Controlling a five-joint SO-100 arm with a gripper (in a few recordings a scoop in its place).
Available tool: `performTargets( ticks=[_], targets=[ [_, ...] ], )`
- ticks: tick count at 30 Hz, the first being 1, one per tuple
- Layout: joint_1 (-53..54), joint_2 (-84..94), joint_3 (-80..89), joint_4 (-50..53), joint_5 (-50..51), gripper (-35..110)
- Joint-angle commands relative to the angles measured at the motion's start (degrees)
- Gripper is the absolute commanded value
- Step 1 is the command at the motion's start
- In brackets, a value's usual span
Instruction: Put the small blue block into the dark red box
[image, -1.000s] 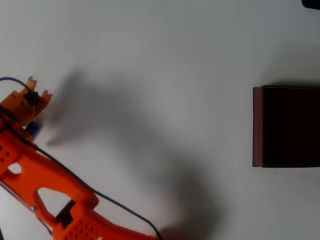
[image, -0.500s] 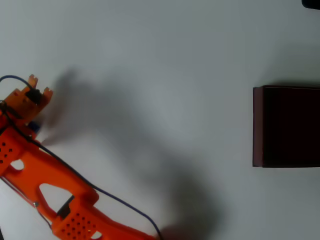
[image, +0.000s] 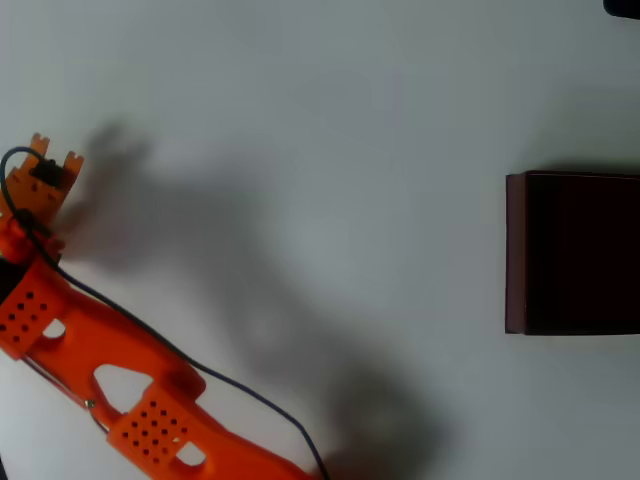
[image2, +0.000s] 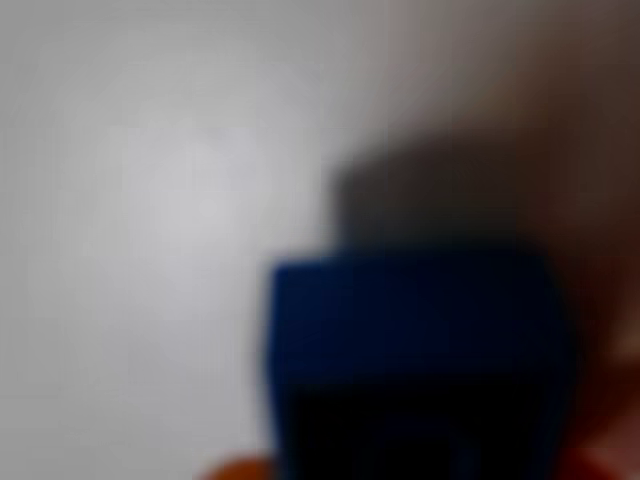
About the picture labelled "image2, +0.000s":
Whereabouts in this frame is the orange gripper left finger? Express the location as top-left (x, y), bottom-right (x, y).
top-left (192, 452), bottom-right (275, 480)

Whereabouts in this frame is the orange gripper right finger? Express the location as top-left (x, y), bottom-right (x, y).
top-left (494, 0), bottom-right (640, 480)

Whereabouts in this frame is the small blue block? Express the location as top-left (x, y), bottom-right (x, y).
top-left (262, 252), bottom-right (574, 480)

